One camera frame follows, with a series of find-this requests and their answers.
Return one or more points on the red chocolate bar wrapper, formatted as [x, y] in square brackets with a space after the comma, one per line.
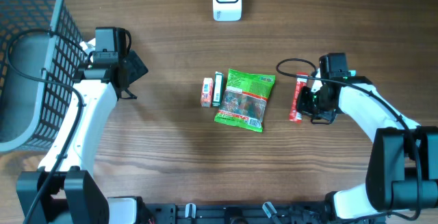
[294, 114]

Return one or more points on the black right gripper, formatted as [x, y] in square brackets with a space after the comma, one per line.
[303, 105]

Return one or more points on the green white gum pack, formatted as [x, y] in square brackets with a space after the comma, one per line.
[218, 86]

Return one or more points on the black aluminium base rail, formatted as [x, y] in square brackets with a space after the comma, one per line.
[313, 212]

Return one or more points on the green snack bag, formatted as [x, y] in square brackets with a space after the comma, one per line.
[245, 99]

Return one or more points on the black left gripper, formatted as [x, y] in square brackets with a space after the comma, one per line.
[137, 68]

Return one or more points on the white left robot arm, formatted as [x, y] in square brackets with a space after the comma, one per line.
[63, 189]

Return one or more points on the grey plastic mesh basket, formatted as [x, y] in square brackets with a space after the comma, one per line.
[39, 56]

